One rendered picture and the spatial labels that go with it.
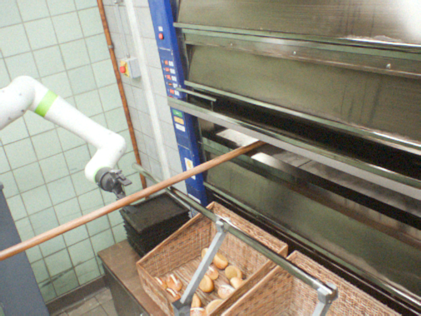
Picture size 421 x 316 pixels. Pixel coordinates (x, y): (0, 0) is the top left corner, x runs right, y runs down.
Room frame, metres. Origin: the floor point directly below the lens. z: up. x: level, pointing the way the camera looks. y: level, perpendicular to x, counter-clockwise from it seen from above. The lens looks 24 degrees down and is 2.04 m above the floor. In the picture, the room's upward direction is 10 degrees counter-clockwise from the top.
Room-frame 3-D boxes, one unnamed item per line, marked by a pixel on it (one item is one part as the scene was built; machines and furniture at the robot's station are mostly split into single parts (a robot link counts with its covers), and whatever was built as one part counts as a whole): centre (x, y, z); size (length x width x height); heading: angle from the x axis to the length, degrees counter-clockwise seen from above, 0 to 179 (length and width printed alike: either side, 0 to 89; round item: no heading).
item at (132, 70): (2.73, 0.35, 1.46); 0.10 x 0.07 x 0.10; 29
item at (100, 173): (1.88, 0.44, 1.20); 0.12 x 0.06 x 0.09; 119
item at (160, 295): (1.81, 0.09, 0.72); 0.56 x 0.49 x 0.28; 30
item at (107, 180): (1.82, 0.40, 1.20); 0.09 x 0.07 x 0.08; 29
